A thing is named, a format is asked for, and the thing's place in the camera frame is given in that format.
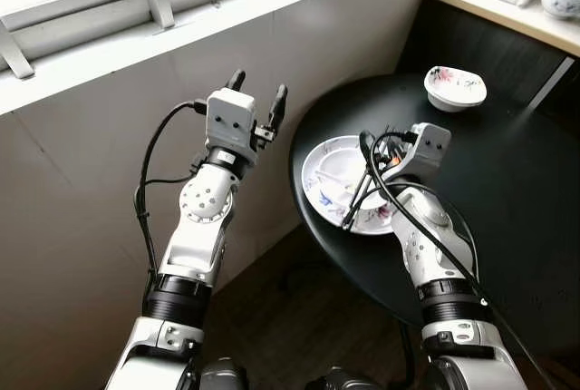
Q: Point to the dark grey robot leg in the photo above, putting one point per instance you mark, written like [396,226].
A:
[344,381]
[222,376]

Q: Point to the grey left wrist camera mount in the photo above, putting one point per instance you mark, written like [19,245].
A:
[231,118]

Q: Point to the round black table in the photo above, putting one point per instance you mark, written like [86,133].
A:
[507,190]

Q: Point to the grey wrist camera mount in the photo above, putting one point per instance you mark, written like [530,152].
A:
[231,118]
[431,145]

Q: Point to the dark cabinet with wooden top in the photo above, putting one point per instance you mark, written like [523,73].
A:
[507,54]

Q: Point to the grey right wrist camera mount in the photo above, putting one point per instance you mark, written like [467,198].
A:
[431,145]

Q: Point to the white floral bowl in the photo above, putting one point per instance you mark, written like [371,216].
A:
[453,91]

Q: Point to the dark grey robot left leg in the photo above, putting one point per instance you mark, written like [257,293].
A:
[222,376]

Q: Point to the dark grey robot right leg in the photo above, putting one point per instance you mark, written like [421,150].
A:
[344,381]

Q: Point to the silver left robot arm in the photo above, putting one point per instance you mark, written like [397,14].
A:
[204,227]

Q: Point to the dark chopstick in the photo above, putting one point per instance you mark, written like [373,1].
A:
[356,199]
[363,199]

